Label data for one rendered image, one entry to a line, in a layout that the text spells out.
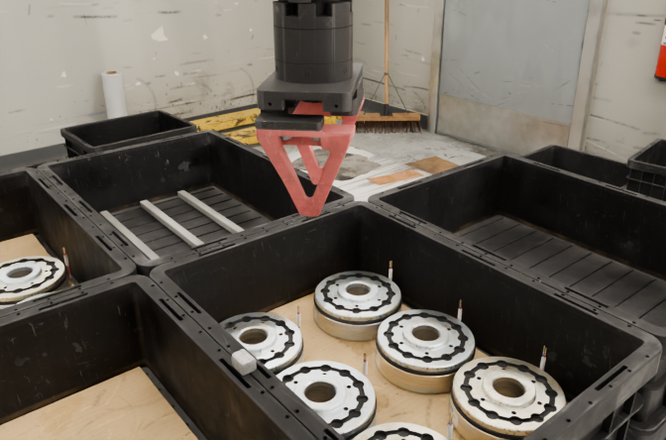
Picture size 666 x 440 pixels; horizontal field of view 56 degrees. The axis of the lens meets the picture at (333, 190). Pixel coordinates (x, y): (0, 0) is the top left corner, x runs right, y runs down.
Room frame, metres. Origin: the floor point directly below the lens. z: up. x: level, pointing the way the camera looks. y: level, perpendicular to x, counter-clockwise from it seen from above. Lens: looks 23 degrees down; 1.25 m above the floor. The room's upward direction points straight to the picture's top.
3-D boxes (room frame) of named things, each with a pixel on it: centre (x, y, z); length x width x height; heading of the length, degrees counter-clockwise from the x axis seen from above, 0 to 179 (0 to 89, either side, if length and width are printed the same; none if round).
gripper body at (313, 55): (0.46, 0.01, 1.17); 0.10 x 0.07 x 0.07; 173
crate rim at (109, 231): (0.81, 0.21, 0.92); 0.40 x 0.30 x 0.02; 39
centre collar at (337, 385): (0.45, 0.01, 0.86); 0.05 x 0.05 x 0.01
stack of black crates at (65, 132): (2.18, 0.74, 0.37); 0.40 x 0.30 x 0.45; 131
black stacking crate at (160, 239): (0.81, 0.21, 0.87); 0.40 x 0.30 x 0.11; 39
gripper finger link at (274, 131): (0.44, 0.02, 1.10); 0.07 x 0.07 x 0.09; 83
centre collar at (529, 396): (0.46, -0.16, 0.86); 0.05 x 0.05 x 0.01
